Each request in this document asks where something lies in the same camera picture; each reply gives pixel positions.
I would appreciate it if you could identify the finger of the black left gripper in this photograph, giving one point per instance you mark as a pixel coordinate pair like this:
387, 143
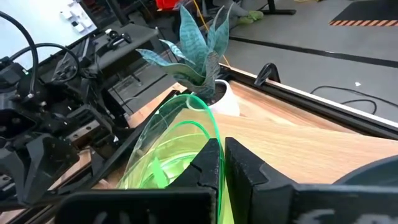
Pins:
49, 161
11, 174

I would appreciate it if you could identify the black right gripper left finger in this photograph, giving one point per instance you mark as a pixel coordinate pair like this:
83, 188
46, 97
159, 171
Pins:
140, 207

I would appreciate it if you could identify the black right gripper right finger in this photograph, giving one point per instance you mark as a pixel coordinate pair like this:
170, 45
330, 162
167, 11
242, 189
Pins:
311, 205

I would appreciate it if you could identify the transparent green plate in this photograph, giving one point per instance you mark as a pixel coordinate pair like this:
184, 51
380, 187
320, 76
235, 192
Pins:
146, 177
174, 124

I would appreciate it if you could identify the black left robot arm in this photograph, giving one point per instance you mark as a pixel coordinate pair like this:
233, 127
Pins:
18, 84

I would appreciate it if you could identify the pale blue board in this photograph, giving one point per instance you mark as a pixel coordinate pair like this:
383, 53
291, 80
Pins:
37, 25

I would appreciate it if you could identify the grey metal platform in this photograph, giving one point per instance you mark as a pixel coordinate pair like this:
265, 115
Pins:
130, 43

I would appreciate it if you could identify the white plant pot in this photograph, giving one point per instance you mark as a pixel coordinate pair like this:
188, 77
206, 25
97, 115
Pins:
228, 104

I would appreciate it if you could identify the black clamp hook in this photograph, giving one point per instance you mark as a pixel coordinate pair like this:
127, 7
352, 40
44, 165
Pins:
267, 73

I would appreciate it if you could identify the green snake plant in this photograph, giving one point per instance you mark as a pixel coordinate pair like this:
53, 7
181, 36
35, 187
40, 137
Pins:
196, 53

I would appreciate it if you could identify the person's foot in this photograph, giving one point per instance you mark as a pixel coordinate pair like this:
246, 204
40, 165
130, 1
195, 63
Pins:
252, 17

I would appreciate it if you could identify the black mat with orange stripes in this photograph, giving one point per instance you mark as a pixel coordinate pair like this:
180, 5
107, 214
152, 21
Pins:
367, 12

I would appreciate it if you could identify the wooden shelf with black frame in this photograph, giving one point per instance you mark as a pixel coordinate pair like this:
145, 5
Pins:
295, 155

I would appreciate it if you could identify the black table frame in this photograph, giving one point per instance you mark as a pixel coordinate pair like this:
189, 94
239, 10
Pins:
311, 102

